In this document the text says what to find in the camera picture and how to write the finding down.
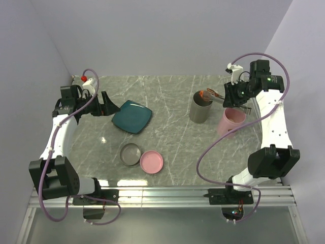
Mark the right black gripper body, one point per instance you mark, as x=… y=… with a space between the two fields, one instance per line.
x=238 y=93

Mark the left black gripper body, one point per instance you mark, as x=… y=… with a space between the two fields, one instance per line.
x=93 y=107

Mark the teal square plate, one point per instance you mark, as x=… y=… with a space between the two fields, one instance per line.
x=132 y=117

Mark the metal tongs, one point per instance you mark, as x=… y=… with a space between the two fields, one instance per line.
x=215 y=97

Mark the orange grilled meat piece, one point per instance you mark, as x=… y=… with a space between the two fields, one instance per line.
x=204 y=95

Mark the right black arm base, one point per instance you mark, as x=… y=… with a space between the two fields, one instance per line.
x=232 y=202

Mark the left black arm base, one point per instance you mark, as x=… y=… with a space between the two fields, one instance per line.
x=94 y=206

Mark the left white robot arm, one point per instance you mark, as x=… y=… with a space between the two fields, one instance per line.
x=52 y=174

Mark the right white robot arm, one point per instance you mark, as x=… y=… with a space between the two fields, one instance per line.
x=276 y=157

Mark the pink cylindrical container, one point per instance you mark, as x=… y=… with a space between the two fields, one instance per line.
x=231 y=119

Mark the grey cylindrical container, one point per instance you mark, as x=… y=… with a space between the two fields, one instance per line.
x=199 y=109

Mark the grey round lid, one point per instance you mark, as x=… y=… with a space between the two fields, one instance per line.
x=130 y=154

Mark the pink round lid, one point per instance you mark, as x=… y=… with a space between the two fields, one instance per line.
x=151 y=162

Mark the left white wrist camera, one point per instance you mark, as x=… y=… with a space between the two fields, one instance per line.
x=89 y=85

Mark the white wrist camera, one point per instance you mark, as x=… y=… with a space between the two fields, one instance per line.
x=89 y=85
x=235 y=71

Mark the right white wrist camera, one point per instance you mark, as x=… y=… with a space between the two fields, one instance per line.
x=235 y=71

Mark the aluminium rail frame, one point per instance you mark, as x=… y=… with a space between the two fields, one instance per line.
x=169 y=206

